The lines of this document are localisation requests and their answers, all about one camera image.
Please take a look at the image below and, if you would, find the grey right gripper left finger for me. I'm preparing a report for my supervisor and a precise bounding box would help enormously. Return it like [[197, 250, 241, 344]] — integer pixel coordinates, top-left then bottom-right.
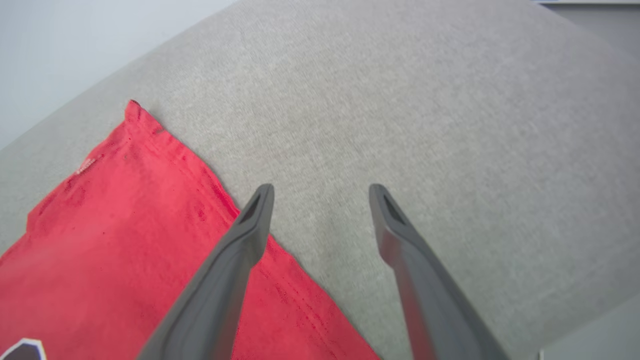
[[136, 183, 275, 360]]

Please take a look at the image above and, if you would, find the red basketball jersey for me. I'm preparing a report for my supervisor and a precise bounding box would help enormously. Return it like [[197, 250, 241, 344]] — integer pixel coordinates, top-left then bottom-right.
[[0, 99, 382, 360]]

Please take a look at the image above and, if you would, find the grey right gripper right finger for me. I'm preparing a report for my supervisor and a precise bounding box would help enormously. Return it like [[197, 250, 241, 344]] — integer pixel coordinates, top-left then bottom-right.
[[369, 183, 511, 360]]

